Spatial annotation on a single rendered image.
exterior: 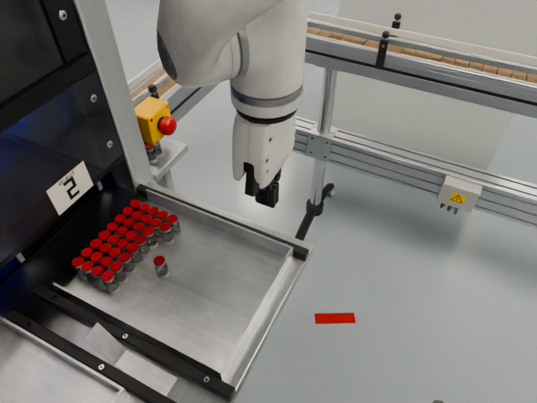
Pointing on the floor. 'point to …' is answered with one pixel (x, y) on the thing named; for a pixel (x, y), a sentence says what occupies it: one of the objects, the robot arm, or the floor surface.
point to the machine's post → (114, 92)
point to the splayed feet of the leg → (314, 211)
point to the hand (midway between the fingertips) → (267, 192)
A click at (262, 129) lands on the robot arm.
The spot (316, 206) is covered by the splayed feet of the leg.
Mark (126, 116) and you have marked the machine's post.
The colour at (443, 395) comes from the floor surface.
